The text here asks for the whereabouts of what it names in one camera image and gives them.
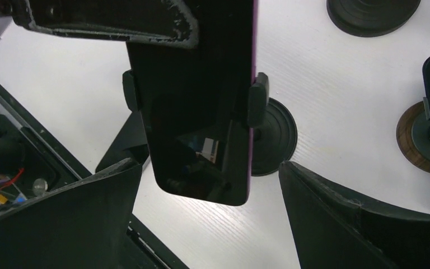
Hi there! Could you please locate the tall empty phone stand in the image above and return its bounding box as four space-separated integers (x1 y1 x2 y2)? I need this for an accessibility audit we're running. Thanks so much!
326 0 420 38

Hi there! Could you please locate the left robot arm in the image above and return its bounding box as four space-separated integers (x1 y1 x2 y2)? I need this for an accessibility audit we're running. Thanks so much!
0 1 198 175

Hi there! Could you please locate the magenta edged phone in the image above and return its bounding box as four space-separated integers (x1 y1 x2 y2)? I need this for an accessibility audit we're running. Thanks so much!
127 1 257 206

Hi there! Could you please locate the wooden base phone stand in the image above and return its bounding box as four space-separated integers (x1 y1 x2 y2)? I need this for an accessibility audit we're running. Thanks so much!
396 101 430 173

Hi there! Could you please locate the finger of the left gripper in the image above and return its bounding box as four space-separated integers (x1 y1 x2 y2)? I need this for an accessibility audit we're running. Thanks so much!
0 0 199 49

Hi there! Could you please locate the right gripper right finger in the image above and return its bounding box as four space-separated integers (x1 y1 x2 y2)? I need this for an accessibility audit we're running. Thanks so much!
279 161 430 268

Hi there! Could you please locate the middle black phone stand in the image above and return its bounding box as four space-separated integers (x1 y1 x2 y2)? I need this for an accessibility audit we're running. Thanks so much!
98 68 297 184

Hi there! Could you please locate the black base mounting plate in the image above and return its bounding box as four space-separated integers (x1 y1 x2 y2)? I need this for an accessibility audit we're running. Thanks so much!
0 85 185 268

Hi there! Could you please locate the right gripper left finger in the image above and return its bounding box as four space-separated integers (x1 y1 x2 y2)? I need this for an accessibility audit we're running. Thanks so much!
0 159 142 268

